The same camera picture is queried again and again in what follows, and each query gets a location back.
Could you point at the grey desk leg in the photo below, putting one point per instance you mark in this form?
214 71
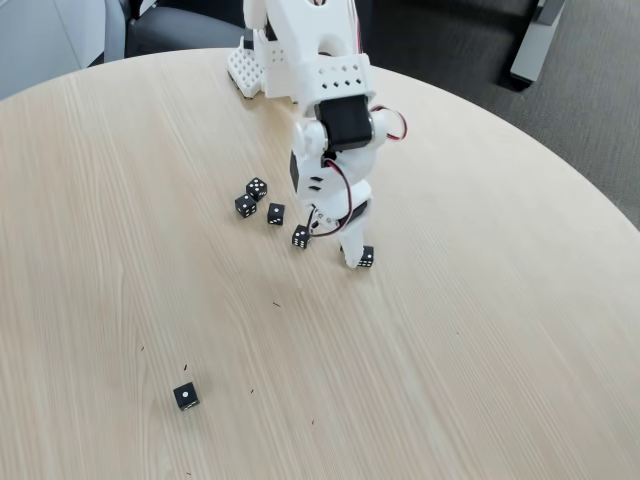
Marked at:
530 50

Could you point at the light grey cabinet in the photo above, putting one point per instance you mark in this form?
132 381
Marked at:
40 40

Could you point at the black dice white pips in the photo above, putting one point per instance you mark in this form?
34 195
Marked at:
276 213
186 396
367 256
256 187
245 205
300 236

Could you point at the dark grey chair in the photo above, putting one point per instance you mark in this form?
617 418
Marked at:
165 30

